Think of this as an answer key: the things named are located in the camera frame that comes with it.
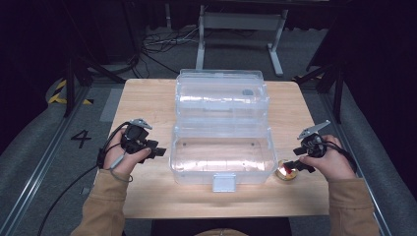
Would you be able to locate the person's tan jacket front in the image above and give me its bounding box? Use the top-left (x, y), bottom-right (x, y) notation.
top-left (193, 227), bottom-right (251, 236)

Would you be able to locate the white metal desk frame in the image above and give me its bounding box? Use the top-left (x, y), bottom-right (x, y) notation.
top-left (194, 4), bottom-right (290, 79)

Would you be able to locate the round gold candy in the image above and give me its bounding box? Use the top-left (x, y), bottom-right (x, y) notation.
top-left (273, 158), bottom-right (300, 182)

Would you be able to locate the grey cable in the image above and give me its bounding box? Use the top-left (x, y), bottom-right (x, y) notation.
top-left (107, 151), bottom-right (134, 184)

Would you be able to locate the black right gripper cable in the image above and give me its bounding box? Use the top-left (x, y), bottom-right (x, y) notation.
top-left (318, 138), bottom-right (359, 174)

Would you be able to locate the person's left hand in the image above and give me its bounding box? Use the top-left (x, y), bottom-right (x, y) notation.
top-left (102, 127), bottom-right (152, 180)

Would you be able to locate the transparent plastic storage box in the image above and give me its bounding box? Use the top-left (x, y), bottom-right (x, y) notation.
top-left (168, 68), bottom-right (279, 194)

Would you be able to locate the person's right hand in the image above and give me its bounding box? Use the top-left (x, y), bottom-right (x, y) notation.
top-left (298, 134), bottom-right (359, 183)

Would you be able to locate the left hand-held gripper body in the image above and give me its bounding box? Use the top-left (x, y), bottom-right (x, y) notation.
top-left (120, 118), bottom-right (153, 155)

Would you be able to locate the black metal stand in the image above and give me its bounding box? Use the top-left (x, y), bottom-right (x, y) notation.
top-left (63, 54), bottom-right (128, 119)
top-left (292, 61), bottom-right (346, 123)

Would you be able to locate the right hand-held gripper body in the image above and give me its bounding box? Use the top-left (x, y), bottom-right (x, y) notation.
top-left (296, 119), bottom-right (331, 158)

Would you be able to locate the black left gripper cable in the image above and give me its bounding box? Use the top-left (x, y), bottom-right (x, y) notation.
top-left (36, 121), bottom-right (132, 236)

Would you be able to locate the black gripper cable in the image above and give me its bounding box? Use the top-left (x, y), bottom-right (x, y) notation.
top-left (36, 121), bottom-right (132, 236)
top-left (318, 138), bottom-right (359, 174)

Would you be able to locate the dark curtain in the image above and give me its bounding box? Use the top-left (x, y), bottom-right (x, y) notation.
top-left (141, 0), bottom-right (332, 32)

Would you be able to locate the bundle of floor cables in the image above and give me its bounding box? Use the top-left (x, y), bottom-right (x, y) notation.
top-left (140, 25), bottom-right (202, 81)

